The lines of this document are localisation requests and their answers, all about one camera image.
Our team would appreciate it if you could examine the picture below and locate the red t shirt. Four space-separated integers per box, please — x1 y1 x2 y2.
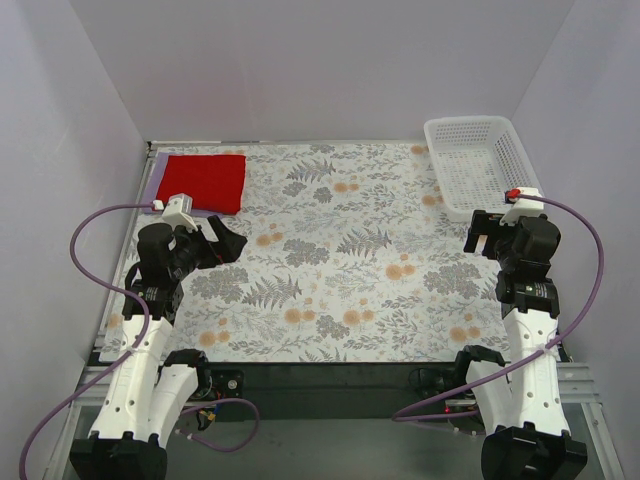
157 154 247 215

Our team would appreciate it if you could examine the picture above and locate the white plastic basket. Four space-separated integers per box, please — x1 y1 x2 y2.
424 115 542 224

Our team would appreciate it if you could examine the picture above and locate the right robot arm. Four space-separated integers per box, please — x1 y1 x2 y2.
452 210 588 479

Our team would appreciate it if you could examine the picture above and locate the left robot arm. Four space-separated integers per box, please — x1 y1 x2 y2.
69 216 247 479

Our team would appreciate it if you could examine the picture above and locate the folded purple t shirt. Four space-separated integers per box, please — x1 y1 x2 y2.
141 152 216 218

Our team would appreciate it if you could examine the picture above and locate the floral table cloth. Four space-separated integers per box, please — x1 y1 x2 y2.
166 143 509 362

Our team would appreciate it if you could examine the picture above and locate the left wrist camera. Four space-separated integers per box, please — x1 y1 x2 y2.
151 193 198 233

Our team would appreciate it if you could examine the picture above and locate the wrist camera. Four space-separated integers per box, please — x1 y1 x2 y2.
500 187 544 226
151 193 198 233

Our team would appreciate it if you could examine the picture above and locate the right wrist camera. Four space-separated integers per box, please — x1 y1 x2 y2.
500 187 544 226

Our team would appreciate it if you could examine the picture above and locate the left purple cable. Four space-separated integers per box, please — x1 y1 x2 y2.
18 199 261 480

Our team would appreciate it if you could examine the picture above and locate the purple cable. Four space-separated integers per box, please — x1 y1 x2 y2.
391 193 606 437
18 199 261 480

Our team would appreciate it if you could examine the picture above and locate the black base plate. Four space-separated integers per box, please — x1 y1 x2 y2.
205 362 454 421

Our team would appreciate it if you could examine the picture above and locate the aluminium frame rail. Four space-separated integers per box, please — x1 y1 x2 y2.
76 362 602 406

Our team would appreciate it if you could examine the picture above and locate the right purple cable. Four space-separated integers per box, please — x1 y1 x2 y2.
391 193 606 437

